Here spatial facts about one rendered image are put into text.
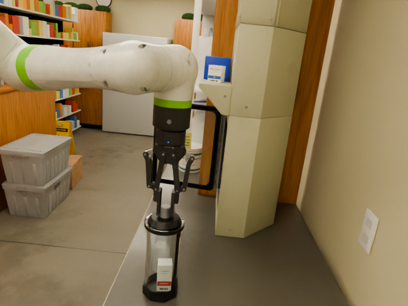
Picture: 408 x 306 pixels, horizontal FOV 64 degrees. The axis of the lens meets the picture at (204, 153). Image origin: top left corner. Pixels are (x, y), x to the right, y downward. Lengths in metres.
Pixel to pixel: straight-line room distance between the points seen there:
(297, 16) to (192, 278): 0.93
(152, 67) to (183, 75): 0.10
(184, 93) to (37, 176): 2.63
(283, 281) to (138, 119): 5.41
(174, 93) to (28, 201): 2.78
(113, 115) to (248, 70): 5.39
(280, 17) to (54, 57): 0.70
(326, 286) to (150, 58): 0.88
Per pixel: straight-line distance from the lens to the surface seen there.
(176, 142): 0.79
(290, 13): 1.22
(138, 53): 0.66
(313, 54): 1.55
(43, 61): 0.87
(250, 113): 1.15
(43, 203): 3.37
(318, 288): 1.17
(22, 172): 3.33
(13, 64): 0.97
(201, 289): 1.05
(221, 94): 1.14
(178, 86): 0.75
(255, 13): 1.15
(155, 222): 0.88
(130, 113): 6.31
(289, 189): 1.66
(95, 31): 6.75
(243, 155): 1.18
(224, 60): 1.33
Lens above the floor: 1.61
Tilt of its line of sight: 17 degrees down
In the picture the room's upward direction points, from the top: 6 degrees clockwise
